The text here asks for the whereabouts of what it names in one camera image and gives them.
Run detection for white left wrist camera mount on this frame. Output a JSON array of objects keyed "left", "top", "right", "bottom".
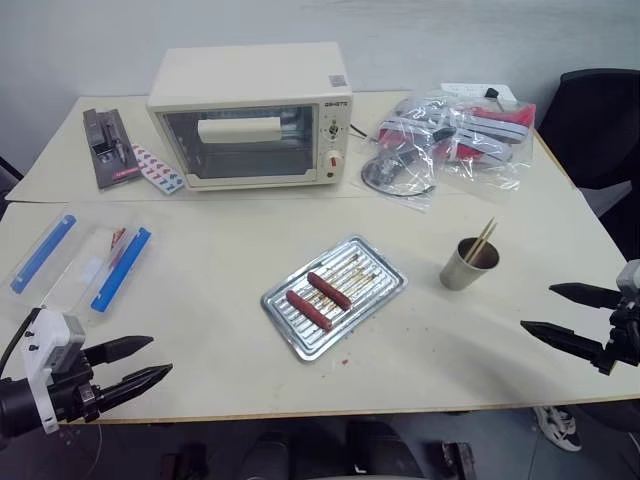
[{"left": 21, "top": 308, "right": 87, "bottom": 434}]

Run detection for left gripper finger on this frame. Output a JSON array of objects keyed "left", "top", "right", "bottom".
[
  {"left": 96, "top": 363, "right": 174, "bottom": 413},
  {"left": 81, "top": 335, "right": 155, "bottom": 367}
]

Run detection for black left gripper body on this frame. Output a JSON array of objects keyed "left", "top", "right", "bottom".
[{"left": 48, "top": 349, "right": 105, "bottom": 426}]

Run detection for bag of red white straps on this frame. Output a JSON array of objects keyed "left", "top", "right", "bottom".
[{"left": 376, "top": 82, "right": 539, "bottom": 204}]

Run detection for black oven power cable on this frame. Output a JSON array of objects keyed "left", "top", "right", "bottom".
[{"left": 349, "top": 123, "right": 382, "bottom": 145}]

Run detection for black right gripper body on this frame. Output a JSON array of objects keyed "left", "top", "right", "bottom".
[{"left": 595, "top": 294, "right": 640, "bottom": 376}]

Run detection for bag with black cable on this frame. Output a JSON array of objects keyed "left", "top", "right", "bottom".
[{"left": 349, "top": 148, "right": 442, "bottom": 214}]

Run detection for clear plastic storage box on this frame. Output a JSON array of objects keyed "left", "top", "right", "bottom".
[{"left": 0, "top": 206, "right": 154, "bottom": 330}]

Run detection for black office chair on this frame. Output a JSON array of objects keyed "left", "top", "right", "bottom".
[{"left": 536, "top": 67, "right": 640, "bottom": 262}]

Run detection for blue box clip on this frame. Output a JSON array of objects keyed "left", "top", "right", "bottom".
[
  {"left": 89, "top": 226, "right": 153, "bottom": 314},
  {"left": 9, "top": 213, "right": 78, "bottom": 294}
]

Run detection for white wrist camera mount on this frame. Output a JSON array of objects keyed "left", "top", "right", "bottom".
[
  {"left": 615, "top": 261, "right": 640, "bottom": 307},
  {"left": 21, "top": 308, "right": 87, "bottom": 434}
]

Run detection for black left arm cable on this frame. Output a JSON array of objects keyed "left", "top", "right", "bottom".
[{"left": 0, "top": 309, "right": 41, "bottom": 382}]

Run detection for cream toaster oven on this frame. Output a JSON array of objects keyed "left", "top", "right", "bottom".
[{"left": 145, "top": 41, "right": 354, "bottom": 193}]

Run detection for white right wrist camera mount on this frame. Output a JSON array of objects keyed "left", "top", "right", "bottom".
[{"left": 615, "top": 261, "right": 640, "bottom": 307}]

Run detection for dark grey tool case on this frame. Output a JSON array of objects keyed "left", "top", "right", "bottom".
[{"left": 81, "top": 106, "right": 143, "bottom": 192}]

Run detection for red sausage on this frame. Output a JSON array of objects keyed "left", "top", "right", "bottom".
[
  {"left": 306, "top": 271, "right": 353, "bottom": 311},
  {"left": 284, "top": 289, "right": 334, "bottom": 332}
]

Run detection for beige chopsticks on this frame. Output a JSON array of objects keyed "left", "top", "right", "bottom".
[
  {"left": 472, "top": 221, "right": 500, "bottom": 263},
  {"left": 467, "top": 216, "right": 497, "bottom": 262}
]

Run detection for black chair edge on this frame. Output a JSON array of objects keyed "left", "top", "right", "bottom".
[{"left": 0, "top": 156, "right": 25, "bottom": 222}]

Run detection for stainless steel cup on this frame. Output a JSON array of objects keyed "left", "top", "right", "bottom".
[{"left": 439, "top": 236, "right": 502, "bottom": 293}]

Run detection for ribbed metal baking tray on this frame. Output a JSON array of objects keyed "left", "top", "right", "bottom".
[{"left": 259, "top": 234, "right": 409, "bottom": 364}]

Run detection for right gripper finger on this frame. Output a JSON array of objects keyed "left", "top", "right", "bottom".
[
  {"left": 548, "top": 282, "right": 622, "bottom": 310},
  {"left": 519, "top": 319, "right": 610, "bottom": 365}
]

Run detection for black white sneaker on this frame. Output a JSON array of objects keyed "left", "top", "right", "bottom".
[{"left": 531, "top": 405, "right": 584, "bottom": 452}]

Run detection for red blue arrow card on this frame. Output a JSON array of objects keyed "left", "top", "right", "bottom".
[{"left": 130, "top": 143, "right": 186, "bottom": 198}]

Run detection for dark rounded shape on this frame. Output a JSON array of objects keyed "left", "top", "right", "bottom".
[{"left": 248, "top": 429, "right": 303, "bottom": 480}]

